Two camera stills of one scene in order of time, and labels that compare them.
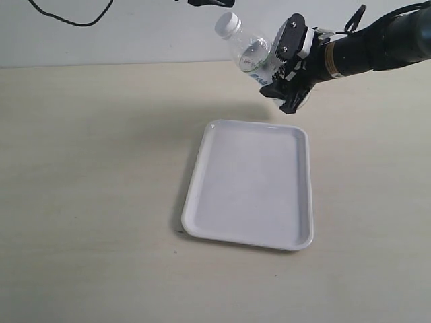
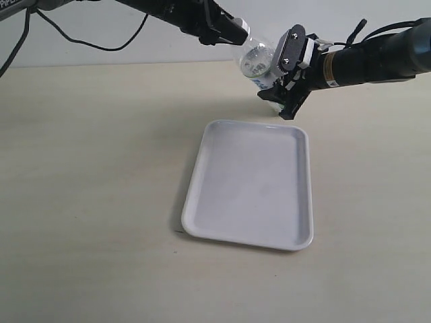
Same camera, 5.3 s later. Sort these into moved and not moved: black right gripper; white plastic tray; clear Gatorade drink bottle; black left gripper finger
Moved: black left gripper finger
Not moved: black right gripper; clear Gatorade drink bottle; white plastic tray
